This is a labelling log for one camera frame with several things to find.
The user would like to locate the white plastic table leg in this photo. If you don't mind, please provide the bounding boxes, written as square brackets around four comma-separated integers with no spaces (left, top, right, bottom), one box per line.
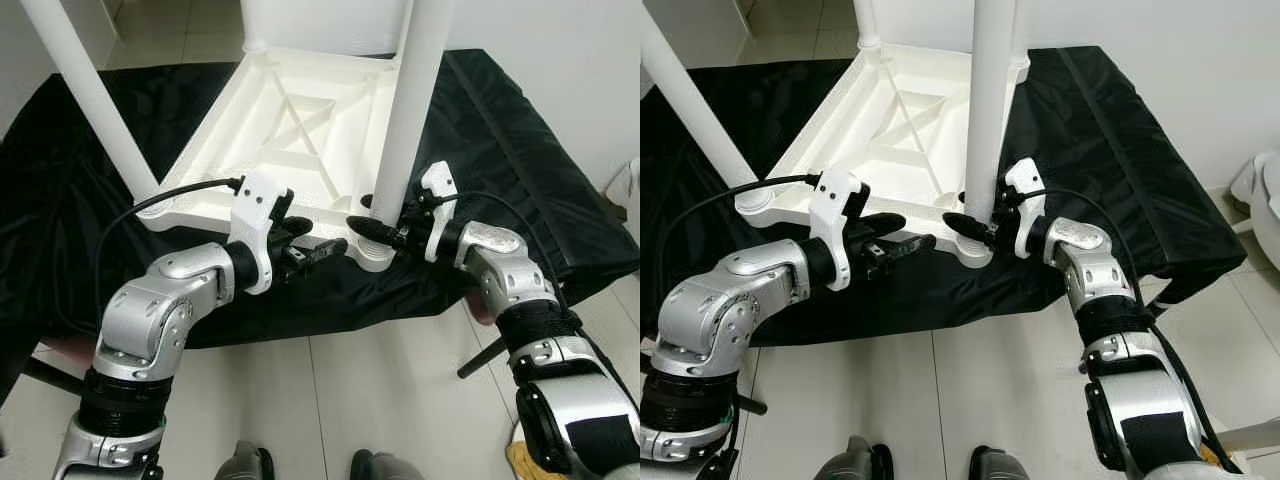
[961,0,1022,227]
[392,0,414,59]
[640,10,760,193]
[852,0,882,52]
[19,0,162,203]
[242,0,270,54]
[367,0,462,227]
[1010,0,1032,61]

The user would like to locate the white plastic children table top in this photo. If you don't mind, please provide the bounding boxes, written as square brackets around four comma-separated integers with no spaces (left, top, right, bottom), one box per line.
[138,45,403,274]
[734,44,1032,270]

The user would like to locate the black-legged table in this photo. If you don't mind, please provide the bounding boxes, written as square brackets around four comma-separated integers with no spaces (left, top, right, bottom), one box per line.
[733,278,1193,418]
[20,333,508,398]

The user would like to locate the grey robot right foot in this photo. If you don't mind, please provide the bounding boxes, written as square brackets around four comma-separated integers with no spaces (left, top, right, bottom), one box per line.
[349,449,423,480]
[967,444,1033,480]

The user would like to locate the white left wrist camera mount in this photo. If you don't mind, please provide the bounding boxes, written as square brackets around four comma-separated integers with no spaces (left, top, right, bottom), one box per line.
[229,170,295,297]
[807,167,872,293]

